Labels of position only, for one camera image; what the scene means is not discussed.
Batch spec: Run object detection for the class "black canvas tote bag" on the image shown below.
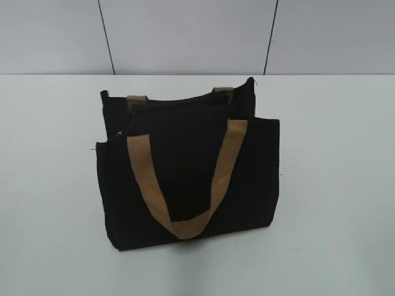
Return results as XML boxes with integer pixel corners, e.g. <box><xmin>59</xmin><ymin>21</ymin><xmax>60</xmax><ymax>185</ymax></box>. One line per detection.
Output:
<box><xmin>95</xmin><ymin>78</ymin><xmax>280</xmax><ymax>251</ymax></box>

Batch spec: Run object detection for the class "tan front bag handle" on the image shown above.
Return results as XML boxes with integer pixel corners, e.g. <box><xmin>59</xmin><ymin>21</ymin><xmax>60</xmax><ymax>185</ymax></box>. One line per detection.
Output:
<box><xmin>127</xmin><ymin>120</ymin><xmax>248</xmax><ymax>239</ymax></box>

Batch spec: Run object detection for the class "tan bag handle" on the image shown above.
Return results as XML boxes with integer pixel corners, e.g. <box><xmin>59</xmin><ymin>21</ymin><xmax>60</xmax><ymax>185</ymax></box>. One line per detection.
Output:
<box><xmin>126</xmin><ymin>87</ymin><xmax>234</xmax><ymax>109</ymax></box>
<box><xmin>127</xmin><ymin>120</ymin><xmax>248</xmax><ymax>239</ymax></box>

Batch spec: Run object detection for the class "tan rear bag handle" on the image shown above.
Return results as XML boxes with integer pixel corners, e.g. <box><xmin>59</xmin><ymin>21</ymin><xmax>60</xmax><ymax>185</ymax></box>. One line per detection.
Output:
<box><xmin>126</xmin><ymin>87</ymin><xmax>234</xmax><ymax>109</ymax></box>

